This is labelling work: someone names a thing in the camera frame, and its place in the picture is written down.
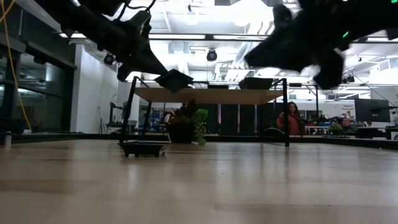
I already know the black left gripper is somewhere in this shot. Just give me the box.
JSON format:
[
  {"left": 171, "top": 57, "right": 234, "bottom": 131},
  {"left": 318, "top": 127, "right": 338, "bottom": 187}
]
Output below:
[{"left": 114, "top": 11, "right": 169, "bottom": 82}]

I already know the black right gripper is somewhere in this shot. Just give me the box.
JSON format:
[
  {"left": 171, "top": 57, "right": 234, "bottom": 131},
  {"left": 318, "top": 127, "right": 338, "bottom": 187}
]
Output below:
[{"left": 244, "top": 3, "right": 345, "bottom": 90}]

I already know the black wavy square plate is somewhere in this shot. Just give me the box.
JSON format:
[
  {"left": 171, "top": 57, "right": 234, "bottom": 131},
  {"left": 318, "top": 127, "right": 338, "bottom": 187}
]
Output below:
[{"left": 238, "top": 77, "right": 274, "bottom": 83}]

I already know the black square bowl plate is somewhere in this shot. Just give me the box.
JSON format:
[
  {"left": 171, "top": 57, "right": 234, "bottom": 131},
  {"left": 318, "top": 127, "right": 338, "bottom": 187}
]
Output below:
[{"left": 241, "top": 85, "right": 273, "bottom": 91}]

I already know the long ceiling light strip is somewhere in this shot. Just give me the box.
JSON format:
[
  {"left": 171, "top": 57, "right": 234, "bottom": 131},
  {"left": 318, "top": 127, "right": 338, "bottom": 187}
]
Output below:
[{"left": 58, "top": 32, "right": 398, "bottom": 44}]

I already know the black monitor on stand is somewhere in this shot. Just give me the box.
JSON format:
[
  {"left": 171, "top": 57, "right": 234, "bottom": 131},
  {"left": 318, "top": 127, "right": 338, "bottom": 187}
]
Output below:
[{"left": 108, "top": 101, "right": 125, "bottom": 128}]

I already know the person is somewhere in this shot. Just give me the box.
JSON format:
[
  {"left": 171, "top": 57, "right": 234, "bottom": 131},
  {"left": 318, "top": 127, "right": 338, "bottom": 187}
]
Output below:
[
  {"left": 340, "top": 117, "right": 354, "bottom": 131},
  {"left": 275, "top": 101, "right": 304, "bottom": 136}
]

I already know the wooden shelf with black legs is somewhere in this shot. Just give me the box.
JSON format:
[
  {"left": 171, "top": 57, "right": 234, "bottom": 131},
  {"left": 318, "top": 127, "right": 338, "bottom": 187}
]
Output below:
[{"left": 119, "top": 76, "right": 290, "bottom": 147}]

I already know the potted plant black pot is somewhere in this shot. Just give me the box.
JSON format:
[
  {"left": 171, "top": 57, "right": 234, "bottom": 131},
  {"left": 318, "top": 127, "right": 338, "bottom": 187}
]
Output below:
[{"left": 165, "top": 99, "right": 210, "bottom": 146}]

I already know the small potted desk plant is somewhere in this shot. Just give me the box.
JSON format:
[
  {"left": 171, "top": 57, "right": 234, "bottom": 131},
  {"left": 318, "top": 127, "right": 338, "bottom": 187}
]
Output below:
[{"left": 328, "top": 121, "right": 345, "bottom": 136}]

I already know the black computer monitor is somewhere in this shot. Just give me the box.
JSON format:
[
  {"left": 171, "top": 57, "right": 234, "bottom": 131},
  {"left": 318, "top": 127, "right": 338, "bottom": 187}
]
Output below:
[{"left": 354, "top": 98, "right": 392, "bottom": 123}]

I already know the black aluminium table frame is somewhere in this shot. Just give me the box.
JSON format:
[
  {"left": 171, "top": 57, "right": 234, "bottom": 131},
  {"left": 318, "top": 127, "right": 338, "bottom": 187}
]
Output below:
[{"left": 0, "top": 133, "right": 398, "bottom": 151}]

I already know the yellow power cable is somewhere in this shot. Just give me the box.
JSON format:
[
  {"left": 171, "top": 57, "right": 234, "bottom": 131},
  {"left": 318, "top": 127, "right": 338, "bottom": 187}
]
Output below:
[{"left": 0, "top": 0, "right": 33, "bottom": 131}]

